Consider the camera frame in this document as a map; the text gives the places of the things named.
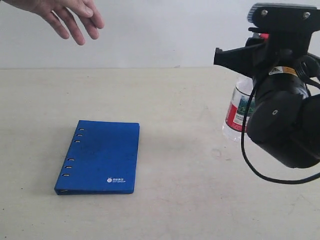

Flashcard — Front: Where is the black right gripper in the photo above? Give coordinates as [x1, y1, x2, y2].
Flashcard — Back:
[213, 24, 313, 77]

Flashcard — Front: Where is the clear plastic water bottle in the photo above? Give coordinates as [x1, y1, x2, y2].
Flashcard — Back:
[222, 32, 270, 143]

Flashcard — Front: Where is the blue ring binder notebook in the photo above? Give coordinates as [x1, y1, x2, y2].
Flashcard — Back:
[54, 120, 140, 195]

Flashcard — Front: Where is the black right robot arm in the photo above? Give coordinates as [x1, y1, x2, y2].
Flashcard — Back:
[213, 30, 320, 169]

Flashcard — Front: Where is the person's bare hand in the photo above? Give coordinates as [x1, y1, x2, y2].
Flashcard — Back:
[4, 0, 105, 46]

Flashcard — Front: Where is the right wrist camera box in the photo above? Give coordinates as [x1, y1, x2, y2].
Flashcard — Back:
[247, 2, 320, 34]

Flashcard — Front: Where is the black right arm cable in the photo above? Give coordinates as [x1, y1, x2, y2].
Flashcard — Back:
[240, 82, 320, 185]

